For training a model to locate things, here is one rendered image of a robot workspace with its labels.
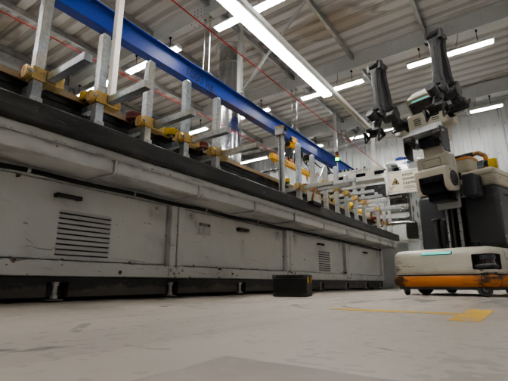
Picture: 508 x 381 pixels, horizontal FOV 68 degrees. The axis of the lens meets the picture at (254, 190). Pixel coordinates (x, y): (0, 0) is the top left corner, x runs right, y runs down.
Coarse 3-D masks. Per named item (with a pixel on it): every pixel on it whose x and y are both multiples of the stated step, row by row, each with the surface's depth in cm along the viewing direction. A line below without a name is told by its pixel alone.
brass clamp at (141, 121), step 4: (140, 116) 174; (144, 116) 175; (148, 116) 176; (136, 120) 175; (140, 120) 173; (144, 120) 173; (148, 120) 176; (152, 120) 178; (136, 124) 174; (140, 124) 173; (144, 124) 174; (148, 124) 176; (152, 124) 178; (140, 128) 177; (152, 128) 177; (160, 128) 182; (152, 132) 182; (156, 132) 182; (160, 132) 182
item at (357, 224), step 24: (0, 96) 123; (24, 120) 131; (48, 120) 136; (72, 120) 143; (96, 120) 154; (96, 144) 154; (120, 144) 159; (144, 144) 170; (168, 168) 185; (192, 168) 194; (216, 168) 210; (264, 192) 247; (336, 216) 341
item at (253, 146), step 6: (246, 144) 208; (252, 144) 206; (258, 144) 206; (222, 150) 218; (228, 150) 215; (234, 150) 213; (240, 150) 210; (246, 150) 210; (198, 156) 228; (204, 156) 226; (210, 156) 223
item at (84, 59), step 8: (80, 56) 127; (88, 56) 127; (64, 64) 132; (72, 64) 129; (80, 64) 128; (88, 64) 128; (56, 72) 135; (64, 72) 133; (72, 72) 133; (48, 80) 138; (56, 80) 138; (24, 88) 148
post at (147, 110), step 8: (152, 64) 184; (144, 72) 184; (152, 72) 183; (152, 80) 182; (152, 88) 182; (144, 96) 180; (152, 96) 181; (144, 104) 178; (152, 104) 180; (144, 112) 177; (144, 128) 175; (144, 136) 174
